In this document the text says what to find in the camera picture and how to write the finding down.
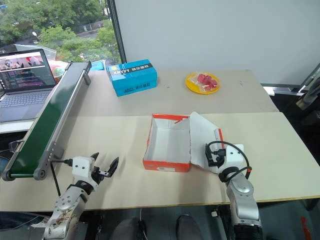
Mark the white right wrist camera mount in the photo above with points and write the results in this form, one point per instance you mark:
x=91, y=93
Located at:
x=235, y=156

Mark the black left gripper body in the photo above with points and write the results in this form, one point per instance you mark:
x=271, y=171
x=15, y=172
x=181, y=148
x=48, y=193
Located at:
x=98, y=176

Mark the black window pillar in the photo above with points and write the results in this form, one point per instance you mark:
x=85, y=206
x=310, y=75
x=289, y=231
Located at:
x=117, y=32

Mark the orange shoe box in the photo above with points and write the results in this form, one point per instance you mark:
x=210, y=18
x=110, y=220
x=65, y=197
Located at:
x=170, y=147

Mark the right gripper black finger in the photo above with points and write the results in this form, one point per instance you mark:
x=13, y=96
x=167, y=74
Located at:
x=208, y=151

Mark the green belt conveyor grey frame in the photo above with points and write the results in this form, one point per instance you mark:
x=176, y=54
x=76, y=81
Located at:
x=52, y=105

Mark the grey open laptop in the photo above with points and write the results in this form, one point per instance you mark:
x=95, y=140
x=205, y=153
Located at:
x=22, y=75

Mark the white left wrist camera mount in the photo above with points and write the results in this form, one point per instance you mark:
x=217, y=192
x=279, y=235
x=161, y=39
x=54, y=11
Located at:
x=81, y=168

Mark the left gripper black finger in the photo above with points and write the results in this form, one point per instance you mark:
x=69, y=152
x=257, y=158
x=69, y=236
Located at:
x=95, y=156
x=114, y=167

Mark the grey partition base rail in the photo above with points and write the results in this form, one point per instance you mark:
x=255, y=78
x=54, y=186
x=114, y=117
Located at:
x=282, y=89

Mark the blue cardboard box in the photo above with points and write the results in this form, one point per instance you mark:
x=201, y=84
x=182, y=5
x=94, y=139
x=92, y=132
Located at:
x=132, y=77

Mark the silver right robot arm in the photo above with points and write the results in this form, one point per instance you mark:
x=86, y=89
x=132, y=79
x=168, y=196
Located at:
x=243, y=200

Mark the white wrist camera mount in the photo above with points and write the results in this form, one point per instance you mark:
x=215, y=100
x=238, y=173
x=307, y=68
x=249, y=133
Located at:
x=235, y=156
x=81, y=168

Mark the yellow round plate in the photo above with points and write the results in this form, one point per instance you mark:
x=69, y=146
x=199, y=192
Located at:
x=191, y=86

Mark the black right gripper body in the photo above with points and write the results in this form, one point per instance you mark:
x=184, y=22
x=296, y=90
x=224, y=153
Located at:
x=217, y=162

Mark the dark equipment stand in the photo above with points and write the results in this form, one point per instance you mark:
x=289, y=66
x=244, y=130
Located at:
x=311, y=95

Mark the small blue carton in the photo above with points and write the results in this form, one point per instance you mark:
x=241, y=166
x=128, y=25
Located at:
x=97, y=65

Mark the clear bag of red sweets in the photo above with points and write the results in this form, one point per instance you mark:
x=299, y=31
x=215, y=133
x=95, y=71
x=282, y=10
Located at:
x=206, y=80

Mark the dark rounded shape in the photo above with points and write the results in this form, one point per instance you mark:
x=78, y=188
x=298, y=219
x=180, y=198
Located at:
x=188, y=227
x=128, y=228

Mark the red green packet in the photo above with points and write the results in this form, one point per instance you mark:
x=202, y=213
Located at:
x=58, y=70

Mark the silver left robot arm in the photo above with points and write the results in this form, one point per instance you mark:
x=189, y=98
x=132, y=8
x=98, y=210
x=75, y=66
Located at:
x=66, y=207

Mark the white partition panel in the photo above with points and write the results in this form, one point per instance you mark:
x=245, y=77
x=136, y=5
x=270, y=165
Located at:
x=212, y=37

